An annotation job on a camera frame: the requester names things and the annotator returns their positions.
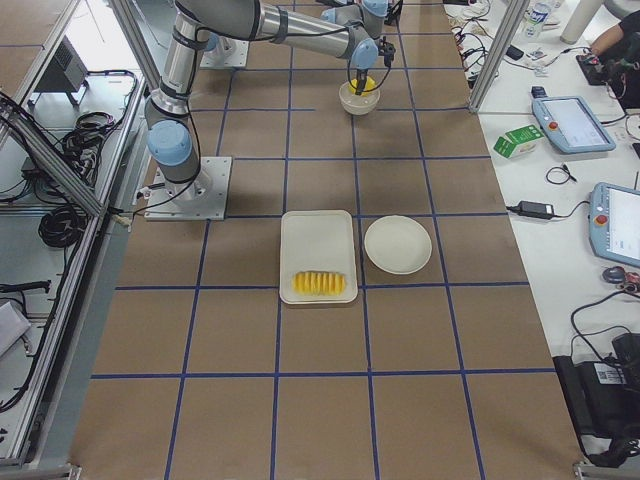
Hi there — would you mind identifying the sliced yellow bread loaf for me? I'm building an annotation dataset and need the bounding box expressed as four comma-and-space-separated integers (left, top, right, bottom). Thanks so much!
292, 271, 346, 296

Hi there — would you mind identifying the yellow lemon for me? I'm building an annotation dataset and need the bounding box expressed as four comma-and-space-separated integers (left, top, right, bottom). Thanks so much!
347, 76, 377, 96

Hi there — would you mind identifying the cream rectangular tray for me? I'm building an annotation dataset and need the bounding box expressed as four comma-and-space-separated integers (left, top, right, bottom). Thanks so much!
279, 210, 358, 305

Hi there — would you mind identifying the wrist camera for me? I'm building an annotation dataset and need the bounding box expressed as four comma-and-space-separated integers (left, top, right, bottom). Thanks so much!
378, 36, 396, 69

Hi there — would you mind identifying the aluminium frame post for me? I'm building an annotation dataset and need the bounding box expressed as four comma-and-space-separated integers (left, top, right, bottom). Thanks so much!
468, 1, 528, 113

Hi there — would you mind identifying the blue teach pendant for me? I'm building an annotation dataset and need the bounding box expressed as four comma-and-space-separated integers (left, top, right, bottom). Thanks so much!
531, 96, 616, 154
588, 182, 639, 267

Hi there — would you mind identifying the cream round plate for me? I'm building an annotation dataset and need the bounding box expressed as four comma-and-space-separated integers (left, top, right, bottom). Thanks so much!
364, 215, 433, 275

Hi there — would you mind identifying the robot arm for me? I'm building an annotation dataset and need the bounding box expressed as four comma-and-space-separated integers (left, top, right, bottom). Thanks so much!
145, 1, 388, 188

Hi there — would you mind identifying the green white carton box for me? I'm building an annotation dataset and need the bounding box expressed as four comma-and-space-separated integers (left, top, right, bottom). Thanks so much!
493, 124, 544, 159

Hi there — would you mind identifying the cream bowl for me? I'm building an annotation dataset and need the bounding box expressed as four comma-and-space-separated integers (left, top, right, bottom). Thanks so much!
339, 82, 380, 116

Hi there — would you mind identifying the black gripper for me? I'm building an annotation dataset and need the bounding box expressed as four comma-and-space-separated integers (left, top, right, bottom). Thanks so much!
352, 68, 371, 96

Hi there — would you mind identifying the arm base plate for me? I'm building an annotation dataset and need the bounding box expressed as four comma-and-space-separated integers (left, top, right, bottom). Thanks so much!
200, 35, 249, 70
143, 157, 232, 221

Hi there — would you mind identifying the black laptop charger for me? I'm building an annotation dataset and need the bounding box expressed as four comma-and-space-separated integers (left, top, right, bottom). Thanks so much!
506, 200, 555, 220

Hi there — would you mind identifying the grey control box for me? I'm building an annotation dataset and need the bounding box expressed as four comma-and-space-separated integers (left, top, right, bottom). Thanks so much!
34, 36, 88, 106

